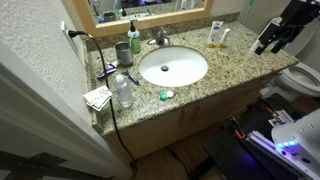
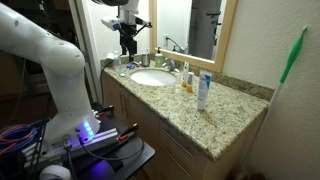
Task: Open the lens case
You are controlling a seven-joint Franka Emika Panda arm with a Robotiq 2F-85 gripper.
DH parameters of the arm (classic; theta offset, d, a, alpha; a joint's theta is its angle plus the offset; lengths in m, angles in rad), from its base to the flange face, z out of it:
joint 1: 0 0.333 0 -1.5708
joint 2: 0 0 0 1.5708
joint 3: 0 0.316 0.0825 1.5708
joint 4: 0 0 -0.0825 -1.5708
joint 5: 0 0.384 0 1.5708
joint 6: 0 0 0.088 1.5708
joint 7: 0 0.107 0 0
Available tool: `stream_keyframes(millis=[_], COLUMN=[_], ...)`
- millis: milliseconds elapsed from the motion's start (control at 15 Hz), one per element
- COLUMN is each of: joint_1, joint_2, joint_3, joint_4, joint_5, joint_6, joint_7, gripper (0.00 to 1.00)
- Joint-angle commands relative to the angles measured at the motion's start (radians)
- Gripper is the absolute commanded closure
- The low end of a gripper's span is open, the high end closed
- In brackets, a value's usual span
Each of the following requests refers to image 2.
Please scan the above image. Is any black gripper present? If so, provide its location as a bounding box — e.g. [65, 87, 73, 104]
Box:
[119, 22, 139, 63]

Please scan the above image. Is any clear plastic bottle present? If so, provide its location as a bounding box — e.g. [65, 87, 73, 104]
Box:
[113, 50, 123, 71]

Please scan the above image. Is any grey metal tumbler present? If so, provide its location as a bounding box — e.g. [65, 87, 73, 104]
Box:
[141, 52, 151, 68]

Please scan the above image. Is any green soap pump bottle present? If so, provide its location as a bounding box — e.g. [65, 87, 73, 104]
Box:
[154, 46, 165, 68]

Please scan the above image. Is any white oval sink basin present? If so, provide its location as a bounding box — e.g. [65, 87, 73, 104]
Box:
[129, 68, 178, 87]

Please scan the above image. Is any white door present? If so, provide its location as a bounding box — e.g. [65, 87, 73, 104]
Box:
[68, 0, 103, 105]

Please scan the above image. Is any chrome faucet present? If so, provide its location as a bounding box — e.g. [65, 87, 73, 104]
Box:
[161, 57, 181, 74]

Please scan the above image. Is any orange black clamp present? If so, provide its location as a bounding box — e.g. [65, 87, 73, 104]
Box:
[95, 104, 115, 118]
[117, 122, 140, 142]

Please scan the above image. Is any small yellow bottle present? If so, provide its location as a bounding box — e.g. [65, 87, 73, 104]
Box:
[185, 71, 195, 94]
[181, 61, 190, 89]

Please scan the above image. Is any tall white lotion tube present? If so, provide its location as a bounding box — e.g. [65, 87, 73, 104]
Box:
[196, 69, 213, 112]

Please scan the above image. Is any wooden framed mirror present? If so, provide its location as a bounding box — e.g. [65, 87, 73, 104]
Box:
[148, 0, 239, 74]

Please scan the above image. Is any black robot cart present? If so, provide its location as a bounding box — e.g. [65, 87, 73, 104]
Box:
[19, 102, 156, 180]

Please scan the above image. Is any wooden vanity cabinet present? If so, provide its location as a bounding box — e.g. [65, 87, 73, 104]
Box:
[101, 70, 269, 180]

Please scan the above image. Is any white round device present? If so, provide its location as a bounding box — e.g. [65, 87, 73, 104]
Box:
[38, 164, 72, 180]

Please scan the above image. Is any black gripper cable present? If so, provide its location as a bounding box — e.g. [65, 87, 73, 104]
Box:
[119, 18, 153, 38]

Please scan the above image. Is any black power cable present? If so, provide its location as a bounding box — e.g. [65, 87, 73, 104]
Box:
[99, 58, 115, 105]

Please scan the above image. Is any aluminium mounting rail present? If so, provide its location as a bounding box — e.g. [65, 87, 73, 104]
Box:
[22, 127, 121, 168]

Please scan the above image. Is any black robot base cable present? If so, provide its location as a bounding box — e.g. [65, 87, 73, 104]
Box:
[62, 134, 79, 180]
[77, 134, 145, 162]

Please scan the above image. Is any blue orange cable coil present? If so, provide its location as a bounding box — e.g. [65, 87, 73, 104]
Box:
[0, 123, 40, 155]

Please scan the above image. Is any green handled mop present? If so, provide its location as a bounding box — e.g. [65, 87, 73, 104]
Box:
[233, 26, 309, 180]

